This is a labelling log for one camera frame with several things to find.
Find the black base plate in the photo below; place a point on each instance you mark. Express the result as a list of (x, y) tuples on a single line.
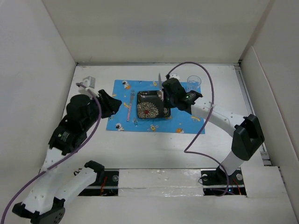
[(214, 185), (108, 186)]

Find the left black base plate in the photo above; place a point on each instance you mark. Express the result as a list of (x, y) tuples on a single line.
[(108, 186)]

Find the blue space-print placemat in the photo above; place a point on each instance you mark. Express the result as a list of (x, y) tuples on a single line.
[(178, 122)]

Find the clear drinking glass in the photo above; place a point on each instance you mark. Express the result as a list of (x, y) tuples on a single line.
[(193, 83)]

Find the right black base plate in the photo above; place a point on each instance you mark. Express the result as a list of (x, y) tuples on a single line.
[(214, 185)]

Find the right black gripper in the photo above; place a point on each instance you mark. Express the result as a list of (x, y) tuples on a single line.
[(166, 104)]

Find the black floral square plate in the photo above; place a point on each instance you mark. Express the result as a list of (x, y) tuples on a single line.
[(151, 105)]

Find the pink-handled knife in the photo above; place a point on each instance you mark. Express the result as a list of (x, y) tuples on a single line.
[(160, 86)]

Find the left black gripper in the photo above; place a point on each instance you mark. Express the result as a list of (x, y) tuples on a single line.
[(111, 104)]

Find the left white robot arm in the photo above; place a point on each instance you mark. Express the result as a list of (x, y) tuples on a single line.
[(45, 204)]

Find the pink-handled fork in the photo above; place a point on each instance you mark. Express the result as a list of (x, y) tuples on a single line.
[(132, 96)]

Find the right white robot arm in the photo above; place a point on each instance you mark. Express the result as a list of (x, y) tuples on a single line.
[(246, 132)]

